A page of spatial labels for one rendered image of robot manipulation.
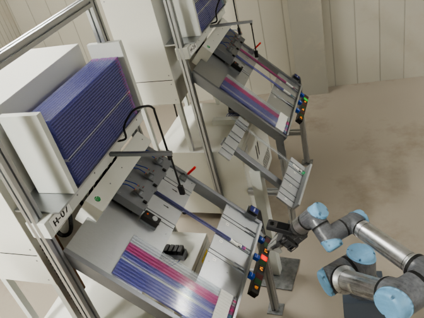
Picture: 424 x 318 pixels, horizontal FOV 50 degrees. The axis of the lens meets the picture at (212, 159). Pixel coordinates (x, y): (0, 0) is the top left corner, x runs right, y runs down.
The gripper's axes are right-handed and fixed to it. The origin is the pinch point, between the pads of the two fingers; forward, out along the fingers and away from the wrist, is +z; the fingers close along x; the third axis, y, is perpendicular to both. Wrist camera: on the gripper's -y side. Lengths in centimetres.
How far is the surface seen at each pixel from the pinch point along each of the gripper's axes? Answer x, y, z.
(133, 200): -15, -62, 4
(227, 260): -10.6, -12.6, 10.0
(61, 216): -45, -80, -3
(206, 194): 19.1, -32.9, 12.2
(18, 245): -49, -89, 22
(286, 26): 298, -25, 33
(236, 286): -20.0, -5.1, 10.0
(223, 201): 19.1, -24.5, 10.0
